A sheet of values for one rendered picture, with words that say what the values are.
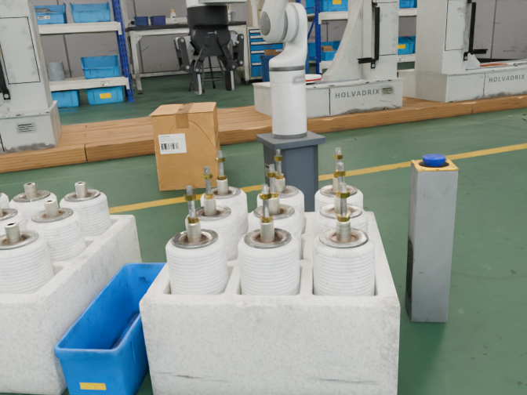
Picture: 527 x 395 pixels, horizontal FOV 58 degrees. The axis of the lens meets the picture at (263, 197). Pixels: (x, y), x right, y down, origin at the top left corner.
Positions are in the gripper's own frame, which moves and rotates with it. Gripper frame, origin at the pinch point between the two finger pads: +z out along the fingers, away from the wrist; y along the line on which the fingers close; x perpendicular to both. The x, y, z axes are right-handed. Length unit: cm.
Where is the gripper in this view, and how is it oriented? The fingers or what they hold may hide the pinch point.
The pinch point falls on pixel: (214, 85)
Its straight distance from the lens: 95.4
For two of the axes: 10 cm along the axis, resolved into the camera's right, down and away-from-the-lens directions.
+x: 5.5, 2.3, -8.0
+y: -8.3, 2.2, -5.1
